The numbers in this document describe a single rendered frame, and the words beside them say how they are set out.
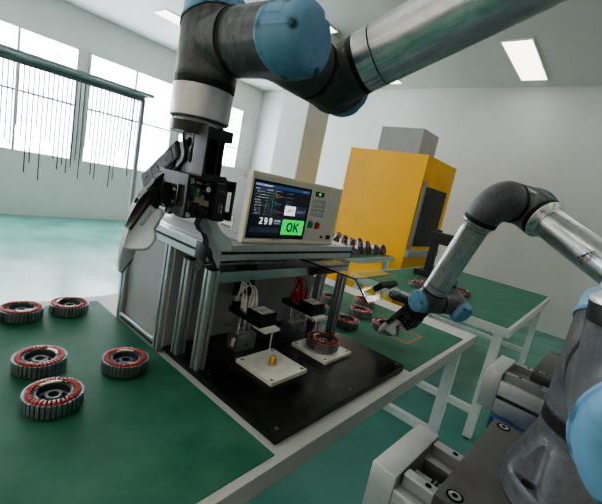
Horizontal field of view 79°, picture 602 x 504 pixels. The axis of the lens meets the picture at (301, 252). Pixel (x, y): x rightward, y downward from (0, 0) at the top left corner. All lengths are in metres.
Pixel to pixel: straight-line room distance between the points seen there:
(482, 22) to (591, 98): 5.93
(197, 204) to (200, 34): 0.19
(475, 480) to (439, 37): 0.48
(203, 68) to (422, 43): 0.25
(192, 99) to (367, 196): 4.52
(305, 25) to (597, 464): 0.40
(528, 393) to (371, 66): 0.73
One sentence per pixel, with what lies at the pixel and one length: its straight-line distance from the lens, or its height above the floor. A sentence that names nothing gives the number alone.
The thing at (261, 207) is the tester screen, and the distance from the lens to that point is 1.07.
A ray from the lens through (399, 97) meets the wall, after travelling 7.24.
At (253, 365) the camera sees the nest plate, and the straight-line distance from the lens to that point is 1.10.
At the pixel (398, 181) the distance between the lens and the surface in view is 4.76.
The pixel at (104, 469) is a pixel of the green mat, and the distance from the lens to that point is 0.83.
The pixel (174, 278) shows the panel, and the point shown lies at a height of 0.98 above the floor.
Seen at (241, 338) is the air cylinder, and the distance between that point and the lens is 1.17.
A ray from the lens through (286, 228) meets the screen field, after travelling 1.17.
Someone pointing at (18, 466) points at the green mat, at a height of 0.75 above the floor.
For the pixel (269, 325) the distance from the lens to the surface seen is 1.12.
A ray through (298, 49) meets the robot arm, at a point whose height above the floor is 1.43.
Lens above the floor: 1.30
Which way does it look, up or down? 10 degrees down
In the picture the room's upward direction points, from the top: 11 degrees clockwise
